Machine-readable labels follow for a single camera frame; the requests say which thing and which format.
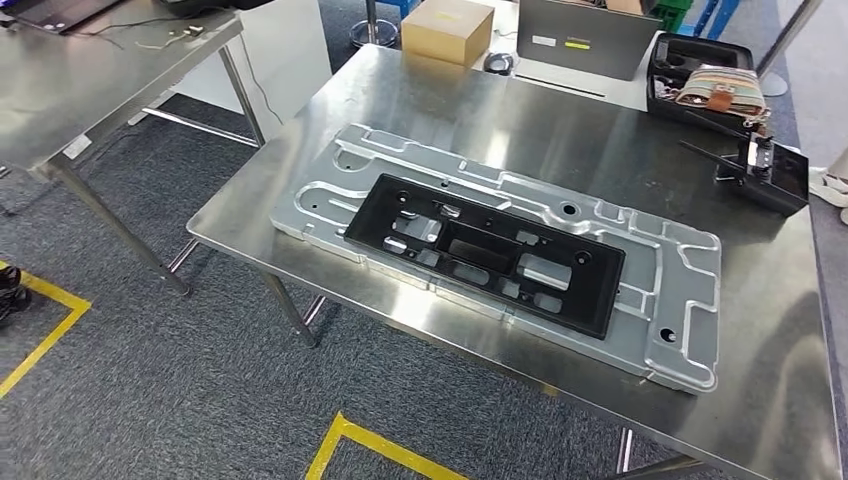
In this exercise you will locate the small steel table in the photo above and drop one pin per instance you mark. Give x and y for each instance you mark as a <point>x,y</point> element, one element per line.
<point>99,73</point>

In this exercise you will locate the grey computer box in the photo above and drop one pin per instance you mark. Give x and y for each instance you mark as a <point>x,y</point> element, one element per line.
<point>596,53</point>

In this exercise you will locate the person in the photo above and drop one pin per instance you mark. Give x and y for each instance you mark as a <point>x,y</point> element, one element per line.
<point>831,189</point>

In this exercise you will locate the black humanoid robot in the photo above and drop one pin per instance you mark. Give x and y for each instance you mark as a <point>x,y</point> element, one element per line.
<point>10,291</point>

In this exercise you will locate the black plastic plate bracket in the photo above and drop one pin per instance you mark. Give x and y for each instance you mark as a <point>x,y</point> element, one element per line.
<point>596,291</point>

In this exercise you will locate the metal pole stand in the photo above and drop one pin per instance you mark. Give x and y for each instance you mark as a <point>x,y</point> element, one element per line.
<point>371,20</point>

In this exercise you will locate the black round device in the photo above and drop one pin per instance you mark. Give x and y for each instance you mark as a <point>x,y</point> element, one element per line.
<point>498,63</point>

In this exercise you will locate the black open case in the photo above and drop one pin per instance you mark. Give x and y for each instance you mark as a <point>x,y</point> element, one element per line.
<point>702,50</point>

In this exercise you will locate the yellow floor tape square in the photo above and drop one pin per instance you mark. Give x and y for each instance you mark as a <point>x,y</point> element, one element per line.
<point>339,427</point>

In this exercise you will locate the large white cabinet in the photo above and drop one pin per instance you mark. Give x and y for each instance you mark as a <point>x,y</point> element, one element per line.
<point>291,60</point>

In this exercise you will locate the stamped silver metal plate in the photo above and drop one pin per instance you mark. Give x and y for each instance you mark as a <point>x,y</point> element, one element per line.
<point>682,311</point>

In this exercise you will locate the striped fabric pouch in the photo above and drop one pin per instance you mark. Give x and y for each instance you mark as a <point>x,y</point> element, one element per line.
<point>729,86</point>

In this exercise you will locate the steel workbench table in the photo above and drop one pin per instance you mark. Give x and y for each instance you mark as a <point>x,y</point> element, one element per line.
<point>464,106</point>

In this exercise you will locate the blue metal frame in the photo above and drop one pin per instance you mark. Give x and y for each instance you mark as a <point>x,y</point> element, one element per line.
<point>719,16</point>

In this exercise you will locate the grey round stand base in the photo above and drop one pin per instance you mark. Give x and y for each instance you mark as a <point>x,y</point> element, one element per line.
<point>775,85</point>

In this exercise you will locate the dark laptop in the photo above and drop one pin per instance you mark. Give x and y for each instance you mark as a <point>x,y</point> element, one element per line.
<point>53,13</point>

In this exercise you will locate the black foam tray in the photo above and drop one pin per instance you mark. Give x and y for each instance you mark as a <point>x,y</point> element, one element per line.
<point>199,5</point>

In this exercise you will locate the green plastic crate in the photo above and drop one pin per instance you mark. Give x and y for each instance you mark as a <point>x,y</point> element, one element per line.
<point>672,13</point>

